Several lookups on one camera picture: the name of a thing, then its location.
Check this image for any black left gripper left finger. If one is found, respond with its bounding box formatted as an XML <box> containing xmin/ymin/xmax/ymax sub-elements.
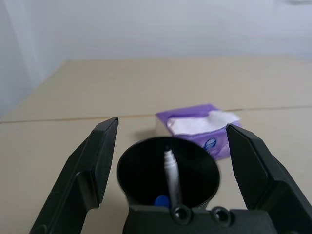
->
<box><xmin>29</xmin><ymin>117</ymin><xmax>119</xmax><ymax>234</ymax></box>

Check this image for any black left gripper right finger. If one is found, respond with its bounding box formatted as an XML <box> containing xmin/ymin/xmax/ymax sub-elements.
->
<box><xmin>226</xmin><ymin>123</ymin><xmax>312</xmax><ymax>234</ymax></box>

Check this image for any white marker with black cap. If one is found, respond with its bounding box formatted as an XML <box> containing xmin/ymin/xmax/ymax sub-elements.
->
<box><xmin>163</xmin><ymin>145</ymin><xmax>183</xmax><ymax>208</ymax></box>

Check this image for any purple tissue box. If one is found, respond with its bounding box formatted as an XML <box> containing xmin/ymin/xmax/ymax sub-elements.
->
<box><xmin>155</xmin><ymin>103</ymin><xmax>243</xmax><ymax>161</ymax></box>

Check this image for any black plastic cup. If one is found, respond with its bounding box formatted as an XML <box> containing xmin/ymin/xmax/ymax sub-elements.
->
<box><xmin>116</xmin><ymin>136</ymin><xmax>221</xmax><ymax>210</ymax></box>

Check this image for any white tissue sheet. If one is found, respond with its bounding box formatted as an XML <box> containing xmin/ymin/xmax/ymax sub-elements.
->
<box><xmin>166</xmin><ymin>110</ymin><xmax>241</xmax><ymax>136</ymax></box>

